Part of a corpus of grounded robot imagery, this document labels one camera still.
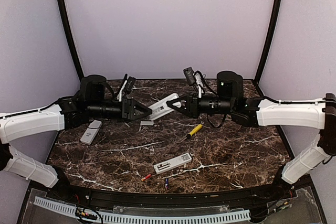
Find left black frame post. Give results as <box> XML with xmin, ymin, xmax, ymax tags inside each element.
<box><xmin>57</xmin><ymin>0</ymin><xmax>84</xmax><ymax>81</ymax></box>

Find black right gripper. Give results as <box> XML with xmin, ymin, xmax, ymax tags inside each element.
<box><xmin>167</xmin><ymin>91</ymin><xmax>235</xmax><ymax>119</ymax></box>

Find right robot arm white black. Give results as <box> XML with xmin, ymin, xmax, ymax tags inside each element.
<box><xmin>166</xmin><ymin>71</ymin><xmax>335</xmax><ymax>200</ymax></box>

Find red blue battery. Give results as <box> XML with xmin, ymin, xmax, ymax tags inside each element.
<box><xmin>141</xmin><ymin>174</ymin><xmax>152</xmax><ymax>182</ymax></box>

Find yellow handled screwdriver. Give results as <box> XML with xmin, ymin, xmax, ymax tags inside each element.
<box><xmin>180</xmin><ymin>124</ymin><xmax>203</xmax><ymax>142</ymax></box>

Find white button remote control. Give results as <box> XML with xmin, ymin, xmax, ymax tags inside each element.
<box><xmin>153</xmin><ymin>153</ymin><xmax>192</xmax><ymax>174</ymax></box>

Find white slotted cable duct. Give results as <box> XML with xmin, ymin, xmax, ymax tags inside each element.
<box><xmin>33</xmin><ymin>196</ymin><xmax>250</xmax><ymax>223</ymax></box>

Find right black frame post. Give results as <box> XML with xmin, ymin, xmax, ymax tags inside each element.
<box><xmin>254</xmin><ymin>0</ymin><xmax>281</xmax><ymax>86</ymax></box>

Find grey battery cover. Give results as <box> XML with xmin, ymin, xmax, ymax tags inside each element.
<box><xmin>140</xmin><ymin>121</ymin><xmax>154</xmax><ymax>126</ymax></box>

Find white remote with barcode label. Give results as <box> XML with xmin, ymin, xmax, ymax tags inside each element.
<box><xmin>148</xmin><ymin>93</ymin><xmax>179</xmax><ymax>121</ymax></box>

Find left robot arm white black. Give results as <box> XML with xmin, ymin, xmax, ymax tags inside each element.
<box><xmin>1</xmin><ymin>74</ymin><xmax>152</xmax><ymax>201</ymax></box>

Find plain white slim remote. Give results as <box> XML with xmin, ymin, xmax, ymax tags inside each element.
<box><xmin>80</xmin><ymin>120</ymin><xmax>102</xmax><ymax>145</ymax></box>

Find black frame post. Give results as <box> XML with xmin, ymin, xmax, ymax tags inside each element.
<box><xmin>57</xmin><ymin>0</ymin><xmax>84</xmax><ymax>81</ymax></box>
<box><xmin>254</xmin><ymin>0</ymin><xmax>281</xmax><ymax>86</ymax></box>

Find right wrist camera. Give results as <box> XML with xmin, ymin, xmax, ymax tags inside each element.
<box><xmin>183</xmin><ymin>67</ymin><xmax>196</xmax><ymax>86</ymax></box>

